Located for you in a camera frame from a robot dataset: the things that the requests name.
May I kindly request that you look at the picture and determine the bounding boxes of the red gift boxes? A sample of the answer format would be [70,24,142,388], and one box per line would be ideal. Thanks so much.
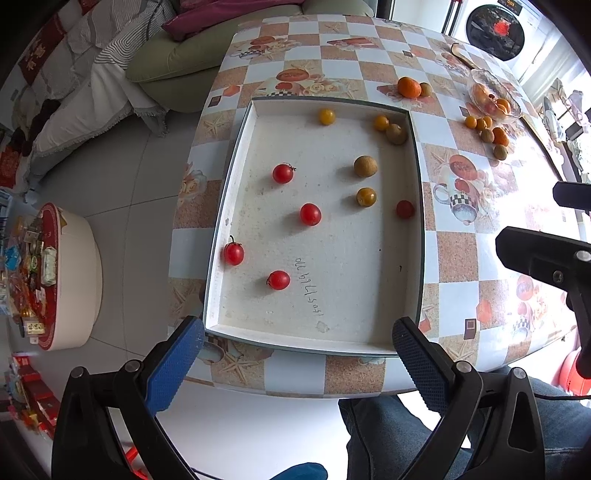
[4,353,63,439]

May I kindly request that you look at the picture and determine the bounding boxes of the magenta cloth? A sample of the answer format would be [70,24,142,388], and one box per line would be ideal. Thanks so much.
[159,0,305,40]

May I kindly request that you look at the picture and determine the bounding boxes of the white shallow tray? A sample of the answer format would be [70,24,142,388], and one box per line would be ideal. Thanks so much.
[202,95,424,357]

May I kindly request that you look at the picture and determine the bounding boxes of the white fringed blanket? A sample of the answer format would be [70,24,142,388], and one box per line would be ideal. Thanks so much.
[28,69,169,178]

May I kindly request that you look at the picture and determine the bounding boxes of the wooden stick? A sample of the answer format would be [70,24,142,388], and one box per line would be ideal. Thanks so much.
[449,42,476,70]

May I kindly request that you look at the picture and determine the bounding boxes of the blue slipper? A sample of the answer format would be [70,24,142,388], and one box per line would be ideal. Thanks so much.
[270,463,328,480]

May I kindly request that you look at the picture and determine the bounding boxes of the red plastic stool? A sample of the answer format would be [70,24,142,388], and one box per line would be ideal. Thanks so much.
[558,346,591,398]

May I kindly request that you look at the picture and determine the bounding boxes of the assorted snack packets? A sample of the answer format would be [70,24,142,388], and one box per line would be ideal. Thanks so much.
[0,212,58,337]

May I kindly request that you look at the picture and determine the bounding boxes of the white washing machine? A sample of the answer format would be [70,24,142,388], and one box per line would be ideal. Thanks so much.
[450,0,552,63]

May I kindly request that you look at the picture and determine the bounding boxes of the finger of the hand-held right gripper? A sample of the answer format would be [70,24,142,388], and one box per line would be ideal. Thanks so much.
[553,181,591,211]
[495,226,591,291]

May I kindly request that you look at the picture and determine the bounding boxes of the person's blue jeans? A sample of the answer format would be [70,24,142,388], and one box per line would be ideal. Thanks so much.
[338,378,591,480]

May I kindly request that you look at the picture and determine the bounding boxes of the pile of household items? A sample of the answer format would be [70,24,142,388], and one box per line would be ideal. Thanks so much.
[538,78,591,183]

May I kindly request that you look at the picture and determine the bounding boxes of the round white box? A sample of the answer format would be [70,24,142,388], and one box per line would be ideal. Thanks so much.
[0,202,103,352]

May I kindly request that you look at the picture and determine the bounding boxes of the green sofa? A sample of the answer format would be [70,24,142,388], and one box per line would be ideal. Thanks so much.
[126,0,375,114]

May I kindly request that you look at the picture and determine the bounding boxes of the clear glass bowl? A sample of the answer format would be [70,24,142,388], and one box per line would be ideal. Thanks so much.
[465,69,522,121]

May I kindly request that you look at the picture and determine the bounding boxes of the red wall hanging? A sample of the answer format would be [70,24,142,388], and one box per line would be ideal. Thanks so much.
[0,148,24,188]
[18,18,70,86]

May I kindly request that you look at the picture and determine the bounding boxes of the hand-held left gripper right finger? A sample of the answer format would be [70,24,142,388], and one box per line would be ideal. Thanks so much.
[392,317,559,480]

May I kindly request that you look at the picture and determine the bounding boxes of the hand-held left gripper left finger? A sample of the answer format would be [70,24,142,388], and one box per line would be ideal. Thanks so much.
[51,315,206,480]

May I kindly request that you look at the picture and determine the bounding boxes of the checkered printed tablecloth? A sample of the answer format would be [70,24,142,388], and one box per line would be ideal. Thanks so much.
[167,13,585,398]

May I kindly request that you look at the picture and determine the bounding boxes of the dark plush cloth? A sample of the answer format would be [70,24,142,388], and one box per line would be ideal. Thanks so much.
[11,99,63,155]

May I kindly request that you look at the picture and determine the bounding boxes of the grey striped pillow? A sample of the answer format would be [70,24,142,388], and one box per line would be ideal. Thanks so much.
[69,0,178,70]

